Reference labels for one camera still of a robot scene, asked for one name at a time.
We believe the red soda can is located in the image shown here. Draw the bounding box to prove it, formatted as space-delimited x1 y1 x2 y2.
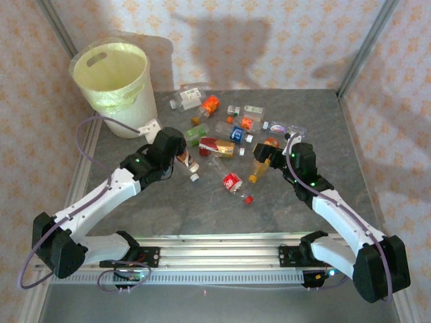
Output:
210 157 254 205

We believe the aluminium frame post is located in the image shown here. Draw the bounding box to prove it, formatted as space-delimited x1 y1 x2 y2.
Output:
336 0 401 99
35 0 80 61

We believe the left aluminium frame post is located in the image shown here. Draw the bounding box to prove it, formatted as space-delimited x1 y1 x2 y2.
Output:
35 0 80 61

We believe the left black mount plate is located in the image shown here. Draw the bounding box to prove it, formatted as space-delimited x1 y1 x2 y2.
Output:
99 246 161 269

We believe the red gold label bottle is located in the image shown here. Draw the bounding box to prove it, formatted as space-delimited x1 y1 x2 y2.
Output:
198 136 246 159

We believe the right black mount plate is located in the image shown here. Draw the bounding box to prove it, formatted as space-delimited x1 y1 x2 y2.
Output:
278 244 306 268

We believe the orange label bottle brown cap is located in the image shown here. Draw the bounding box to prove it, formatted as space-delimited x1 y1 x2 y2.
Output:
191 95 222 127

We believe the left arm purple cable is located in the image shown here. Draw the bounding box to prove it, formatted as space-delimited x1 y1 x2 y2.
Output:
16 114 142 291

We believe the yellow-green bin liner bag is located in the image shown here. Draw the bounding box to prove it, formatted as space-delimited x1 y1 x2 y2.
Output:
69 36 148 114

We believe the black mount plate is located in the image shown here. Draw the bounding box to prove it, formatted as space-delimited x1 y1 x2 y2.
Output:
99 246 161 269
278 244 306 268

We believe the right aluminium frame post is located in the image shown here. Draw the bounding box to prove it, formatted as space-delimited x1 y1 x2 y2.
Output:
336 0 401 99

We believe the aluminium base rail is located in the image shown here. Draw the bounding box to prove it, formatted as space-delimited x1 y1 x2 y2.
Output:
35 231 343 271

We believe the purple white label bottle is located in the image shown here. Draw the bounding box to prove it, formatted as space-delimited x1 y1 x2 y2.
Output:
262 120 308 138

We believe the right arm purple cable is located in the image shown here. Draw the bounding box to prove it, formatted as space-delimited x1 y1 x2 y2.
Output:
284 133 395 303

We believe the left purple base cable loop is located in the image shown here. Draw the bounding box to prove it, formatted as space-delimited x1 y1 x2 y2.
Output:
96 260 152 294

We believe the right aluminium table edge profile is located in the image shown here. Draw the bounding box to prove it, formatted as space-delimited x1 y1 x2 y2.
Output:
337 90 417 323

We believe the cream plastic waste bin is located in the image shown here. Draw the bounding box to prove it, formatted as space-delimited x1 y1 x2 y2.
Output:
69 36 159 139

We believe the brown label bottle white cap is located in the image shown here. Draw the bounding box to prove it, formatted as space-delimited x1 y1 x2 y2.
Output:
175 149 201 183

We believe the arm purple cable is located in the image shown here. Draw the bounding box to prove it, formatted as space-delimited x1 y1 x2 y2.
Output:
16 114 142 291
284 133 395 303

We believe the green label clear bottle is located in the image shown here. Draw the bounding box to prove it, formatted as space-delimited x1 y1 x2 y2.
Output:
183 123 210 147

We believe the yellow juice bottle orange cap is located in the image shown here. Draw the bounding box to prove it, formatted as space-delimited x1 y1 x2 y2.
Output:
248 156 272 184

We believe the blue label clear bottle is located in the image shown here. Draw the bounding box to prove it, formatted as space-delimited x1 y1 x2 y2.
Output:
215 120 254 144

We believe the grey slotted cable duct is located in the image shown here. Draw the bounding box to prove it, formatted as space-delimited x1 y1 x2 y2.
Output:
50 271 306 285

